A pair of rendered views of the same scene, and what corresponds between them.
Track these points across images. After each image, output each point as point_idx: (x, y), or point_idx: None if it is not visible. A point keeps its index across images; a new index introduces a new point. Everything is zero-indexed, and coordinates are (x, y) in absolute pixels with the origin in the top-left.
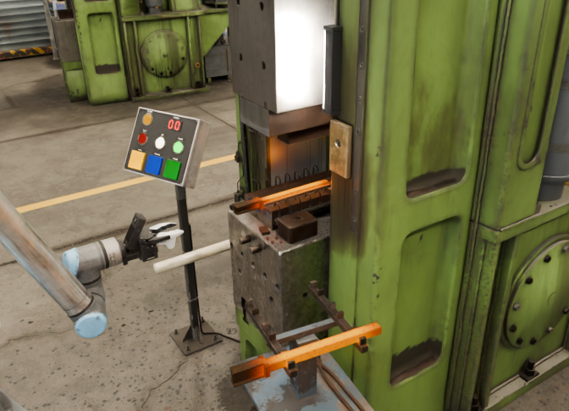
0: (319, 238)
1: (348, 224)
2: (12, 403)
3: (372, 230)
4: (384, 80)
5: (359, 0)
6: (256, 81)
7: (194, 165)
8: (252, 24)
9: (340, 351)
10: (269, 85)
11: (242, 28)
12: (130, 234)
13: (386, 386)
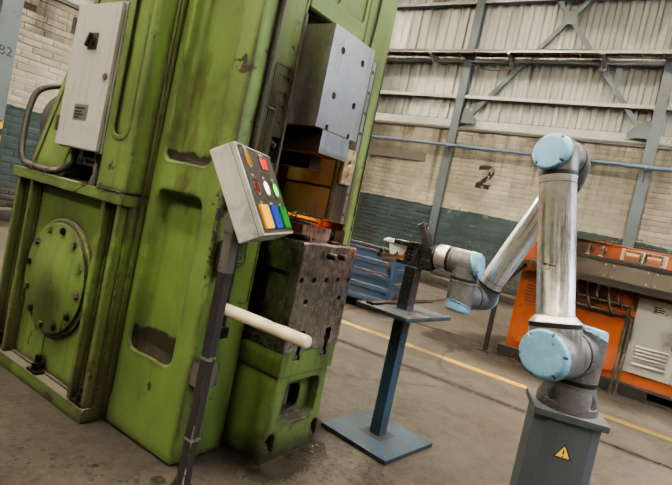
0: None
1: (339, 219)
2: (533, 395)
3: (351, 216)
4: (372, 123)
5: (370, 76)
6: (345, 118)
7: None
8: (352, 74)
9: None
10: (355, 121)
11: (342, 73)
12: (431, 239)
13: None
